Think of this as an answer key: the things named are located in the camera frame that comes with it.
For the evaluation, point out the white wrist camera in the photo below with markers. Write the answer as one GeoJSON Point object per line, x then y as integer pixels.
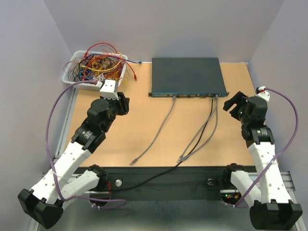
{"type": "Point", "coordinates": [261, 92]}
{"type": "Point", "coordinates": [109, 90]}

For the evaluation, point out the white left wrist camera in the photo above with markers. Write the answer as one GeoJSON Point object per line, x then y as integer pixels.
{"type": "Point", "coordinates": [109, 90]}

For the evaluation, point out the white plastic basket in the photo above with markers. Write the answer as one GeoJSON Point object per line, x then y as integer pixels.
{"type": "Point", "coordinates": [95, 66]}

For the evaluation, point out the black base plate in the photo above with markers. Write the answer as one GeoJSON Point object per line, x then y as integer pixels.
{"type": "Point", "coordinates": [166, 183]}

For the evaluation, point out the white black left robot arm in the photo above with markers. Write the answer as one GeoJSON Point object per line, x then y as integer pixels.
{"type": "Point", "coordinates": [46, 201]}

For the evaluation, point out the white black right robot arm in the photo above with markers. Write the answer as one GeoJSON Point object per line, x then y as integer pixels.
{"type": "Point", "coordinates": [270, 204]}

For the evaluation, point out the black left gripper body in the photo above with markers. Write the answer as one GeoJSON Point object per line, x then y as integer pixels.
{"type": "Point", "coordinates": [112, 103]}

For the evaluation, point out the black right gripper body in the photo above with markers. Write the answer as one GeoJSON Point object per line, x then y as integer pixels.
{"type": "Point", "coordinates": [243, 117]}

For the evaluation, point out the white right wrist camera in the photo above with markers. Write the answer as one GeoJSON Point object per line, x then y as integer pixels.
{"type": "Point", "coordinates": [261, 92]}

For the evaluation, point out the teal network switch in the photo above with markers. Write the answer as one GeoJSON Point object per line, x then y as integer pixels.
{"type": "Point", "coordinates": [187, 78]}

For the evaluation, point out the aluminium frame rail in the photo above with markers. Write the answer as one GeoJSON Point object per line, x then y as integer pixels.
{"type": "Point", "coordinates": [58, 133]}

